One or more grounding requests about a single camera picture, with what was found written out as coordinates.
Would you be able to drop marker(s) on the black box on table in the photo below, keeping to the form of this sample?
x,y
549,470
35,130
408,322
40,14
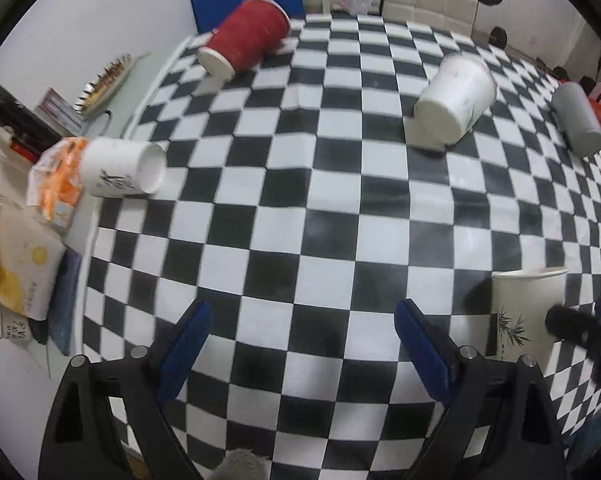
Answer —
x,y
26,129

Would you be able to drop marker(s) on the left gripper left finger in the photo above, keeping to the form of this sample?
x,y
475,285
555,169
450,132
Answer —
x,y
81,439

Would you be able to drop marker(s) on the spiky edged decorative plate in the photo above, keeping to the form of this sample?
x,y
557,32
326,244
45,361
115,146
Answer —
x,y
96,93

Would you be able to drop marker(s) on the red paper cup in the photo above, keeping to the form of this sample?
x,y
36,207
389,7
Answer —
x,y
253,29

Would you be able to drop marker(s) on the checkered black white tablecloth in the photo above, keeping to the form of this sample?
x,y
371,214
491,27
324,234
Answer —
x,y
302,201

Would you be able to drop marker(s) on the yellow white snack bag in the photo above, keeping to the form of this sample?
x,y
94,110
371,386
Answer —
x,y
30,254

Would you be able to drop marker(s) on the white paper cup with bamboo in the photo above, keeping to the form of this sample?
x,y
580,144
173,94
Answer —
x,y
521,300

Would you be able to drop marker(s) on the grey cylindrical cup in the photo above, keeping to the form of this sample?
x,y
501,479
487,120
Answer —
x,y
576,119

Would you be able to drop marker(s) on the small white cup with print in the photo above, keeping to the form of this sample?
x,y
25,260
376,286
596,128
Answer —
x,y
116,167

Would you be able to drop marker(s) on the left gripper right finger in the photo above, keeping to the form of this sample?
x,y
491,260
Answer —
x,y
498,421

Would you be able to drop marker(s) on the small black dumbbell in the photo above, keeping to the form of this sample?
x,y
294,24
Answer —
x,y
498,37

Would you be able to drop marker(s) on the dark blue notebook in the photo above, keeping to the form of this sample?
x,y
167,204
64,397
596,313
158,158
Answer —
x,y
59,322

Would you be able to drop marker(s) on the white paper cup with birds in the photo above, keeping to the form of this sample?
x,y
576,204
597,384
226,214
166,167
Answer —
x,y
461,91

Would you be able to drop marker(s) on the orange snack package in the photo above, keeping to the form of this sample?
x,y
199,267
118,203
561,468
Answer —
x,y
54,186

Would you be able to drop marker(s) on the white plastic bag on floor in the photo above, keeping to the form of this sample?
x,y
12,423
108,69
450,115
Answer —
x,y
356,7

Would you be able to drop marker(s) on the white mug with text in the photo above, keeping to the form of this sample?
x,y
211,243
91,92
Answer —
x,y
14,326

